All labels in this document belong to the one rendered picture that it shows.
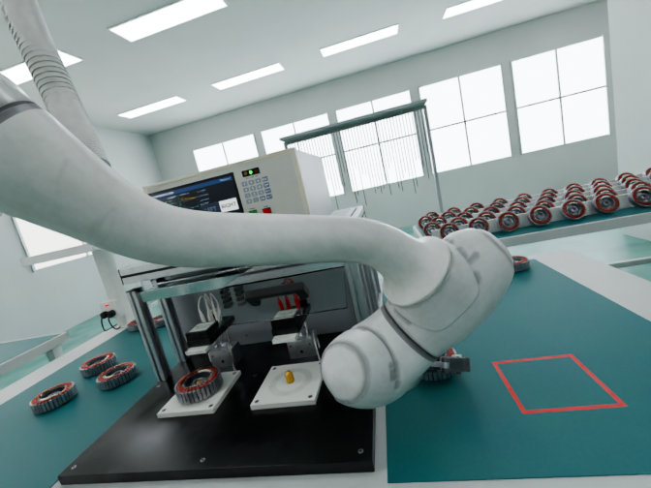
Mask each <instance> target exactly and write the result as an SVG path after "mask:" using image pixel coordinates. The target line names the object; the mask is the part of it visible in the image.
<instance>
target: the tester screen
mask: <svg viewBox="0 0 651 488"><path fill-rule="evenodd" d="M151 197H152V198H155V199H157V200H159V201H161V202H164V203H167V204H170V205H173V206H177V207H181V208H185V209H191V210H198V211H202V208H201V205H206V204H210V203H213V202H217V201H221V200H226V199H230V198H236V200H237V196H236V192H235V189H234V185H233V180H232V177H231V176H228V177H224V178H220V179H216V180H212V181H208V182H204V183H201V184H197V185H193V186H190V187H186V188H182V189H178V190H174V191H170V192H166V193H162V194H159V195H155V196H151ZM237 204H238V208H239V209H235V210H232V211H227V212H228V213H241V211H240V207H239V203H238V200H237Z"/></svg>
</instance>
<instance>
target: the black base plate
mask: <svg viewBox="0 0 651 488"><path fill-rule="evenodd" d="M343 332H345V331H340V332H333V333H326V334H319V335H317V338H318V340H319V344H320V354H321V357H322V355H323V353H324V351H325V349H326V347H327V346H328V345H329V344H330V343H331V342H332V341H333V340H334V339H335V338H336V337H337V336H339V335H340V334H342V333H343ZM240 347H241V351H242V354H243V357H242V358H241V360H240V361H239V362H238V364H237V365H236V370H237V371H239V370H240V372H241V375H240V377H239V378H238V380H237V381H236V383H235V384H234V385H233V387H232V389H231V390H230V392H229V393H228V395H227V396H226V397H225V399H224V400H223V402H222V403H221V405H220V406H219V408H218V409H217V410H216V412H215V413H209V414H197V415H186V416H176V417H164V418H158V416H157V413H158V412H159V411H160V410H161V409H162V407H163V406H164V405H165V404H166V403H167V402H168V401H169V400H170V399H171V398H172V397H173V396H174V395H175V392H174V387H175V385H176V384H177V383H178V382H179V380H181V378H183V377H184V376H186V375H187V374H189V373H190V372H192V373H193V371H194V370H195V371H196V370H197V369H200V368H202V367H206V366H212V363H211V362H210V359H209V356H208V352H207V353H200V354H192V355H191V357H190V358H187V359H188V360H187V361H184V362H183V361H181V362H179V363H178V364H177V365H175V366H174V367H173V368H172V369H171V370H170V372H171V376H170V377H168V379H167V380H166V381H158V382H157V383H156V384H155V385H154V386H153V387H152V388H151V389H150V390H149V391H148V392H147V393H145V394H144V395H143V396H142V397H141V398H140V399H139V400H138V401H137V402H136V403H135V404H134V405H133V406H132V407H131V408H129V409H128V410H127V411H126V412H125V413H124V414H123V415H122V416H121V417H120V418H119V419H118V420H117V421H115V422H114V423H113V424H112V425H111V426H110V427H109V428H108V429H107V430H106V431H105V433H104V434H103V435H102V436H100V437H99V438H98V439H97V440H96V441H94V442H93V443H92V444H91V445H90V446H89V447H88V448H87V449H85V450H84V451H83V452H82V453H81V454H80V455H79V456H78V457H77V459H76V460H75V461H74V462H73V463H72V464H70V465H69V466H68V467H67V468H66V469H65V470H64V471H63V472H62V473H61V474H59V475H58V476H57V477H58V479H59V481H60V484H61V485H73V484H96V483H119V482H143V481H166V480H189V479H212V478H236V477H259V476H281V475H305V474H328V473H373V472H374V471H375V433H376V409H356V408H351V407H348V406H345V405H343V404H341V403H339V402H337V401H336V400H335V398H334V396H333V395H332V394H331V393H330V391H329V390H328V388H327V386H326V384H325V382H324V381H322V384H321V388H320V391H319V395H318V399H317V402H316V405H307V406H295V407H285V408H274V409H262V410H251V407H250V405H251V403H252V402H253V400H254V398H255V396H256V395H257V393H258V391H259V389H260V387H261V386H262V384H263V382H264V379H265V378H266V376H267V374H268V372H269V371H270V369H271V367H272V366H281V365H289V364H297V363H306V362H314V361H319V358H318V355H317V356H310V357H302V358H295V359H291V357H290V354H289V350H288V346H287V343H280V344H272V341H268V342H260V343H254V344H246V345H240ZM210 350H211V349H210ZM210 350H209V351H210Z"/></svg>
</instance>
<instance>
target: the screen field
mask: <svg viewBox="0 0 651 488"><path fill-rule="evenodd" d="M235 209H239V208H238V204H237V200H236V198H230V199H226V200H221V201H217V202H213V203H209V204H206V205H201V210H202V211H206V212H227V211H232V210H235Z"/></svg>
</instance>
